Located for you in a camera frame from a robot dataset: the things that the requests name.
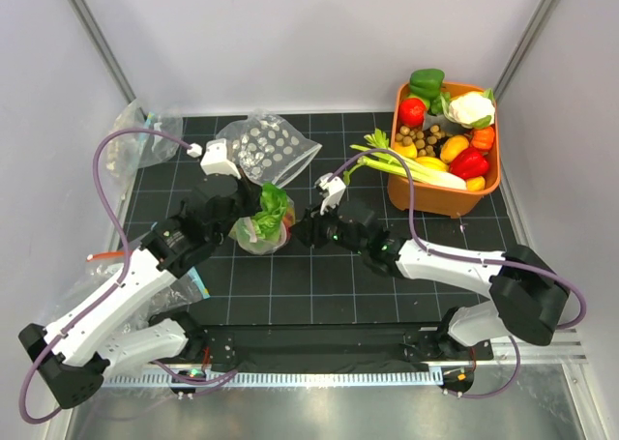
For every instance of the green lettuce cabbage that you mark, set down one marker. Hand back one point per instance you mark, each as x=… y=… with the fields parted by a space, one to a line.
x=274 y=205

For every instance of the dark red round fruit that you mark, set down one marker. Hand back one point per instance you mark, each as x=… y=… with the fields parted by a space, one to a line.
x=289 y=219

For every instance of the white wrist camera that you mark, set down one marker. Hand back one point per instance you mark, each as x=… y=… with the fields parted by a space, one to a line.
x=332 y=189
x=215 y=160

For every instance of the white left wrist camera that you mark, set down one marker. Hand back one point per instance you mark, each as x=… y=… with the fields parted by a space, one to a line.
x=215 y=160

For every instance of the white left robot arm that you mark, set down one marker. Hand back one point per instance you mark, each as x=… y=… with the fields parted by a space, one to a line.
x=75 y=354

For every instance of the white cauliflower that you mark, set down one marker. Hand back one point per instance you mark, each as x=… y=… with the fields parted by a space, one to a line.
x=472 y=110

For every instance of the yellow squash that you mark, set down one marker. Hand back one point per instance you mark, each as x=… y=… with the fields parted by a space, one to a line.
x=430 y=162

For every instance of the blue-zipper bag front left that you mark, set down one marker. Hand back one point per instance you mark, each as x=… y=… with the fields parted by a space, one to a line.
x=182 y=292

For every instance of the blue-zipper bag back left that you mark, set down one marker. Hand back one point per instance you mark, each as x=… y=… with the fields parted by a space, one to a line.
x=127 y=153

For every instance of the pink-zipper zip bag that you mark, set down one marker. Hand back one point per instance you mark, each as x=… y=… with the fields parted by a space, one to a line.
x=244 y=235

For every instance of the green celery stalks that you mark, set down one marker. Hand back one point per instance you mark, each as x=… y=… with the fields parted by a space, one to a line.
x=377 y=154

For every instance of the brown mushroom cluster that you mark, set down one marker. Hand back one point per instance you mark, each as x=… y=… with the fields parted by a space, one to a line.
x=416 y=142

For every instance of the blue-zipper bag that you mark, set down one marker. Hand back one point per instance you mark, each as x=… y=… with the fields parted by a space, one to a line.
x=127 y=153
x=182 y=292

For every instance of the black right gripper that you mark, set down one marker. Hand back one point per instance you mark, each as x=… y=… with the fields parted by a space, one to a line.
x=304 y=230

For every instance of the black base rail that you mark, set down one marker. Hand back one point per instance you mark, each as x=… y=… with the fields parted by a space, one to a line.
x=315 y=348

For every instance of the black grid cutting mat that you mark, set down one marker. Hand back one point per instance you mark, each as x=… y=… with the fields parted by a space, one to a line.
x=296 y=285

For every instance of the white-dotted zip bag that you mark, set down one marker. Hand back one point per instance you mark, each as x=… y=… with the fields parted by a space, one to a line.
x=268 y=148

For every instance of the orange-zipper bag front left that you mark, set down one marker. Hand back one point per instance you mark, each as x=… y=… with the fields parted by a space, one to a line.
x=104 y=265

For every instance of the green bell pepper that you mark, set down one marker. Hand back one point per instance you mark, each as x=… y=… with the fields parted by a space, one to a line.
x=426 y=83

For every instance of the yellow lemon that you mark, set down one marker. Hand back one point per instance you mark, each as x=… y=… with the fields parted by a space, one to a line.
x=476 y=184

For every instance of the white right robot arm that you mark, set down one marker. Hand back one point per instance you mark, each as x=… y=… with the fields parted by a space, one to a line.
x=521 y=298

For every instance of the orange plastic basket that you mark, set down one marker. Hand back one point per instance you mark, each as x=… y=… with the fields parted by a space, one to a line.
x=440 y=200

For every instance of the red bell pepper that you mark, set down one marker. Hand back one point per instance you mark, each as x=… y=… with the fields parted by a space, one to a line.
x=469 y=164

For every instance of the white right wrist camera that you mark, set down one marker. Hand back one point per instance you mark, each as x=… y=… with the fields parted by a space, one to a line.
x=332 y=189

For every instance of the yellow bell pepper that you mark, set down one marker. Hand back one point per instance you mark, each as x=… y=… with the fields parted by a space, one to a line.
x=452 y=147

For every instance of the red tomato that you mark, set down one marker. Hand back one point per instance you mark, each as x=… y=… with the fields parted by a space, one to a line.
x=411 y=112

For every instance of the small orange pumpkin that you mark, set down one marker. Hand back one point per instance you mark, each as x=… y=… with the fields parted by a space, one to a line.
x=483 y=139

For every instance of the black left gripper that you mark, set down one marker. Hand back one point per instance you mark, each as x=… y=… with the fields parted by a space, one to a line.
x=251 y=193

